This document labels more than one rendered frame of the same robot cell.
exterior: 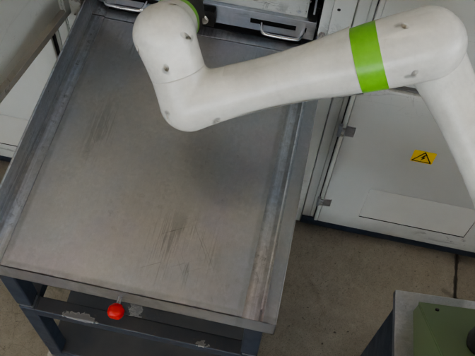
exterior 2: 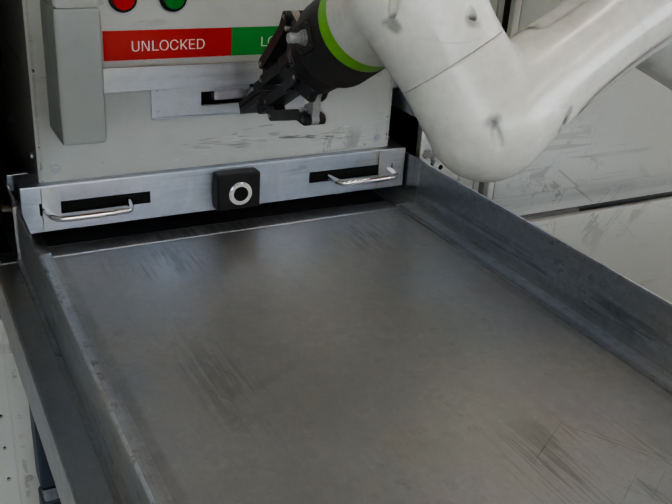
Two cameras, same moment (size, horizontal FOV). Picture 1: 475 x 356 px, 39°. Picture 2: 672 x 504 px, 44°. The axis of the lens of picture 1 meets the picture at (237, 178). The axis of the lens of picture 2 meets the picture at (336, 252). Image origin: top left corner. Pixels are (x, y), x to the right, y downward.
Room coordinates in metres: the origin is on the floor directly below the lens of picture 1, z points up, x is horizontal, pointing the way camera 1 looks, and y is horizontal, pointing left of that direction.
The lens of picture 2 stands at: (0.25, 0.63, 1.30)
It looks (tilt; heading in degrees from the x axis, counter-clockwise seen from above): 25 degrees down; 323
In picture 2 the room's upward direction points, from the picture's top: 4 degrees clockwise
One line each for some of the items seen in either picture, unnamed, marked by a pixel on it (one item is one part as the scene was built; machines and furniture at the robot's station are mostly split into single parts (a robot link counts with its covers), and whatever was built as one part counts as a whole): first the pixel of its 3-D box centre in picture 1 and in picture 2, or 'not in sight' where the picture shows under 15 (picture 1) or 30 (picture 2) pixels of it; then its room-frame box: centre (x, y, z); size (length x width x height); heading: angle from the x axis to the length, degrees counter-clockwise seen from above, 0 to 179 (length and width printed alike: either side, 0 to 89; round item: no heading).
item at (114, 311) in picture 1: (116, 307); not in sight; (0.44, 0.21, 0.82); 0.04 x 0.03 x 0.03; 172
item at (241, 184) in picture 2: (203, 15); (237, 189); (1.16, 0.11, 0.90); 0.06 x 0.03 x 0.05; 82
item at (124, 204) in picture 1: (165, 155); (365, 378); (0.80, 0.16, 0.82); 0.68 x 0.62 x 0.06; 172
